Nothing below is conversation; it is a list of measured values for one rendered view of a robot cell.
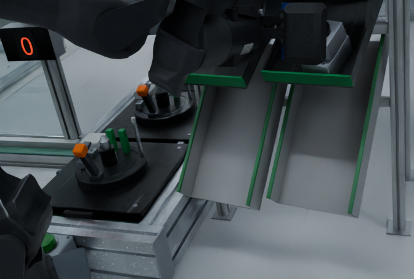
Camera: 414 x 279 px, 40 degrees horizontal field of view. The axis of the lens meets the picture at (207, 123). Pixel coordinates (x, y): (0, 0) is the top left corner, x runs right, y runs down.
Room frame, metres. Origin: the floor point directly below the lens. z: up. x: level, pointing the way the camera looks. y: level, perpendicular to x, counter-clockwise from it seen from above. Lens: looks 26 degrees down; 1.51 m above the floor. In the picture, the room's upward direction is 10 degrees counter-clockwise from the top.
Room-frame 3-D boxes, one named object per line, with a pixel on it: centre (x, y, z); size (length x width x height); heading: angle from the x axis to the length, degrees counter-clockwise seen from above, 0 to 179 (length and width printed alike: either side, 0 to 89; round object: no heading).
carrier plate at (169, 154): (0.97, 0.20, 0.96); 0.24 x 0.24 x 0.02; 65
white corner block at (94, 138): (1.10, 0.24, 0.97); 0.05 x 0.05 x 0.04; 65
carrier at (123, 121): (1.21, 0.09, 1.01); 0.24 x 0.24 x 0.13; 65
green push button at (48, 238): (0.78, 0.30, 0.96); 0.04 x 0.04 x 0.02
